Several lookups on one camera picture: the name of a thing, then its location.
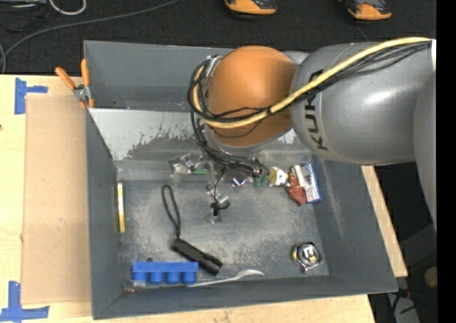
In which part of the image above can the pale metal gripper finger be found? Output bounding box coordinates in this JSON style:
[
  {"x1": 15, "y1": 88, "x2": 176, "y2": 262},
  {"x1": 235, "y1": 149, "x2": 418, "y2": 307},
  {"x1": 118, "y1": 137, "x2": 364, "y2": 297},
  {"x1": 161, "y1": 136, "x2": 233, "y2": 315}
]
[
  {"x1": 205, "y1": 185, "x2": 231, "y2": 225},
  {"x1": 170, "y1": 153, "x2": 214, "y2": 185}
]

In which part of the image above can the white and yellow toy figure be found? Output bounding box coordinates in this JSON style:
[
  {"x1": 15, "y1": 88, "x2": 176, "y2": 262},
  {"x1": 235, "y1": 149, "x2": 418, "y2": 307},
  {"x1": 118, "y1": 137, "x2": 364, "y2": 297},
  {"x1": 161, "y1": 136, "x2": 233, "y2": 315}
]
[{"x1": 267, "y1": 166, "x2": 290, "y2": 188}]

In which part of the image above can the grey metal bin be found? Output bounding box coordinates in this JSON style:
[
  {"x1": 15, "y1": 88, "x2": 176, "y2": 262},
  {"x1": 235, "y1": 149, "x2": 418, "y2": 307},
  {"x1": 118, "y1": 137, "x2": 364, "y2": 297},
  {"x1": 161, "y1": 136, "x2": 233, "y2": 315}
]
[{"x1": 82, "y1": 39, "x2": 400, "y2": 321}]

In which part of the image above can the red-brown toy piece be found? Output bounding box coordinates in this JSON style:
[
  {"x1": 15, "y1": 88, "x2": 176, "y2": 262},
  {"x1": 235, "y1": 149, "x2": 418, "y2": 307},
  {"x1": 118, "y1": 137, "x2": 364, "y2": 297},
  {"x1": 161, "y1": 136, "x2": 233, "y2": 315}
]
[{"x1": 284, "y1": 173, "x2": 308, "y2": 207}]

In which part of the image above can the white and blue packet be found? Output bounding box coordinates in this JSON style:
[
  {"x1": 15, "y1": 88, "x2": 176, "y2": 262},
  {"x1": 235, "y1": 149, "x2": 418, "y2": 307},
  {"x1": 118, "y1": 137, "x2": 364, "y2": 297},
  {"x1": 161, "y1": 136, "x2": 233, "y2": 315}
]
[{"x1": 291, "y1": 162, "x2": 322, "y2": 205}]

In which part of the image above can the metal spoon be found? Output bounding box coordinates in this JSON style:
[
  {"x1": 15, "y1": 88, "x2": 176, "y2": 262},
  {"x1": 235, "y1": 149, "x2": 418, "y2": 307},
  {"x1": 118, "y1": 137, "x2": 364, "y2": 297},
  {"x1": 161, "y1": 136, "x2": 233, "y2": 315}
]
[{"x1": 186, "y1": 268, "x2": 266, "y2": 288}]

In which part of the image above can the yellow flat stick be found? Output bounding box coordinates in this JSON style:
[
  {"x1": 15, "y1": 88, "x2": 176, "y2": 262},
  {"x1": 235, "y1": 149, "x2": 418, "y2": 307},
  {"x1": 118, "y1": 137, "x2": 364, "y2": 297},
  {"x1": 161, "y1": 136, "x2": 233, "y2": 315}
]
[{"x1": 116, "y1": 182, "x2": 127, "y2": 234}]

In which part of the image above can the blue block with round pegs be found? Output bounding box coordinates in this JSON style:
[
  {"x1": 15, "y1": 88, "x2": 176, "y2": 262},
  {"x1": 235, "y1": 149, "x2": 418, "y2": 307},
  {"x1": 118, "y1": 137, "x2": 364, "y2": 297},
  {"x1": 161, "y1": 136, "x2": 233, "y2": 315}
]
[{"x1": 131, "y1": 261, "x2": 200, "y2": 286}]

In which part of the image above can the silver and yellow tape measure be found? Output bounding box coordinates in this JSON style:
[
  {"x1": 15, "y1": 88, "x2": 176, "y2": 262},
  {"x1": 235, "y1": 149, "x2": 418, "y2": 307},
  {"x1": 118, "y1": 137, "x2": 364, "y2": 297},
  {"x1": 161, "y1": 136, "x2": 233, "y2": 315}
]
[{"x1": 289, "y1": 241, "x2": 325, "y2": 275}]

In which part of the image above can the brown cardboard board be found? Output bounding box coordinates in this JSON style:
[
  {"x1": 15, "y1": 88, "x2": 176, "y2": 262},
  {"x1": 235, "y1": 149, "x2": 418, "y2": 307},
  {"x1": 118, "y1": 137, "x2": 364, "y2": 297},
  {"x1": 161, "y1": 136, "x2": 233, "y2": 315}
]
[{"x1": 20, "y1": 94, "x2": 94, "y2": 305}]

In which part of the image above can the black handle with strap loop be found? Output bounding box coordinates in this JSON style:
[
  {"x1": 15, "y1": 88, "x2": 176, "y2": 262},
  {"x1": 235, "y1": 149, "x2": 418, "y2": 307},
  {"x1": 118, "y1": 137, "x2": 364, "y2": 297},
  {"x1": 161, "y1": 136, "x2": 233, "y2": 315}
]
[{"x1": 160, "y1": 184, "x2": 224, "y2": 277}]

